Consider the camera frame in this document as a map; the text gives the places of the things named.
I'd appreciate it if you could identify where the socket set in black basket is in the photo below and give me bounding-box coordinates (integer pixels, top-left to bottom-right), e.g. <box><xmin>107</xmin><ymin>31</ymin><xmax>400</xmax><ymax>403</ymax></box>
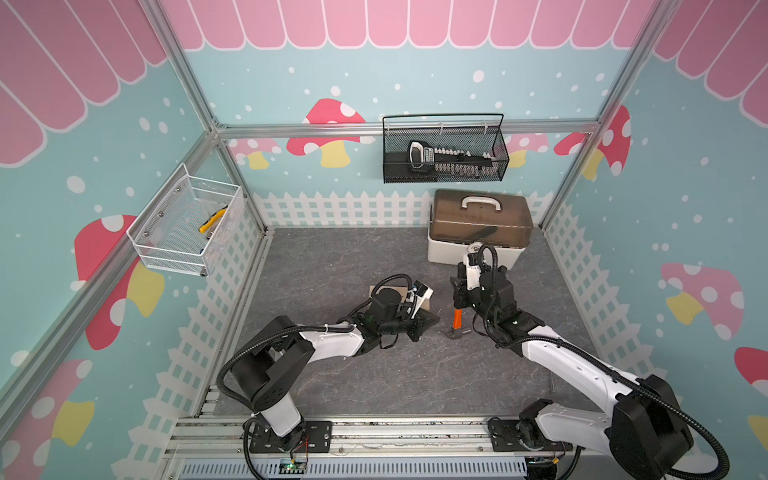
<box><xmin>406</xmin><ymin>141</ymin><xmax>499</xmax><ymax>180</ymax></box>

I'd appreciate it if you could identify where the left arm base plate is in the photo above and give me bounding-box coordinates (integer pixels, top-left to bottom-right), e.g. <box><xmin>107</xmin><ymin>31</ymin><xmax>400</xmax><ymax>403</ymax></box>
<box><xmin>248</xmin><ymin>421</ymin><xmax>333</xmax><ymax>454</ymax></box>

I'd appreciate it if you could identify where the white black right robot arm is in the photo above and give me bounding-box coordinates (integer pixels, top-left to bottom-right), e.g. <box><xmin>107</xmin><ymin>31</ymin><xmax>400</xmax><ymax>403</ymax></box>
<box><xmin>451</xmin><ymin>264</ymin><xmax>730</xmax><ymax>479</ymax></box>

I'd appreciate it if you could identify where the white wire mesh basket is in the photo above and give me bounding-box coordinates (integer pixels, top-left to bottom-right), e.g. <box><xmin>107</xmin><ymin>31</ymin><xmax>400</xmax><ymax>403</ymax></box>
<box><xmin>126</xmin><ymin>164</ymin><xmax>244</xmax><ymax>277</ymax></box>

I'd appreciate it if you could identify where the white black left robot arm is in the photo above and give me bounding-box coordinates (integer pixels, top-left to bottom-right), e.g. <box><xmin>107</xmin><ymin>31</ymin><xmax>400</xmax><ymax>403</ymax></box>
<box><xmin>215</xmin><ymin>274</ymin><xmax>439</xmax><ymax>439</ymax></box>

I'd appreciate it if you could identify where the yellow tool in white basket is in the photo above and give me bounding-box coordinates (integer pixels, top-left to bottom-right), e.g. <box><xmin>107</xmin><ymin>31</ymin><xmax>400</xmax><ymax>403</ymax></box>
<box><xmin>198</xmin><ymin>207</ymin><xmax>228</xmax><ymax>234</ymax></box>

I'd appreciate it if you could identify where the black wire mesh basket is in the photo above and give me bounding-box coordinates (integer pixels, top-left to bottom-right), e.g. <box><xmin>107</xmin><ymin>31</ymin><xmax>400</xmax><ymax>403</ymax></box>
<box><xmin>381</xmin><ymin>113</ymin><xmax>509</xmax><ymax>183</ymax></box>

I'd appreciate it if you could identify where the white storage box brown lid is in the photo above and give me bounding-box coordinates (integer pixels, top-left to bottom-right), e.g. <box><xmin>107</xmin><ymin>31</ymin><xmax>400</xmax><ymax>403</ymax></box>
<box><xmin>427</xmin><ymin>189</ymin><xmax>534</xmax><ymax>268</ymax></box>

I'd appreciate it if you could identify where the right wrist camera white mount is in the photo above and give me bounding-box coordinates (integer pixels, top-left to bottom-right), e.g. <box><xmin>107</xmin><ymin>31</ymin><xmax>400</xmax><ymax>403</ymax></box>
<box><xmin>463</xmin><ymin>242</ymin><xmax>499</xmax><ymax>291</ymax></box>

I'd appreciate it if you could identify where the aluminium front rail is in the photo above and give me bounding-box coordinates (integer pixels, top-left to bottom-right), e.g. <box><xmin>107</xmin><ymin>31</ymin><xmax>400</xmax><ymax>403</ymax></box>
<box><xmin>161</xmin><ymin>415</ymin><xmax>661</xmax><ymax>463</ymax></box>

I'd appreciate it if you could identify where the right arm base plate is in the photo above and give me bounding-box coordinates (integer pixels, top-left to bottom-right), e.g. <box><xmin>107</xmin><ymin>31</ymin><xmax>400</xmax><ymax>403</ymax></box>
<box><xmin>487</xmin><ymin>417</ymin><xmax>573</xmax><ymax>455</ymax></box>

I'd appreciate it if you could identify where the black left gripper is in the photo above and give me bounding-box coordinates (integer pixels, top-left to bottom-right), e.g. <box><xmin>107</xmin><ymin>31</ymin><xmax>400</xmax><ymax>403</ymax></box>
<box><xmin>379</xmin><ymin>308</ymin><xmax>440</xmax><ymax>342</ymax></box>

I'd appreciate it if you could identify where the small green circuit board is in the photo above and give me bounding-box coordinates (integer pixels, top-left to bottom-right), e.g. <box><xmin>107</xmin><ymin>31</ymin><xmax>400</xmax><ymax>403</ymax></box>
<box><xmin>278</xmin><ymin>459</ymin><xmax>307</xmax><ymax>476</ymax></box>

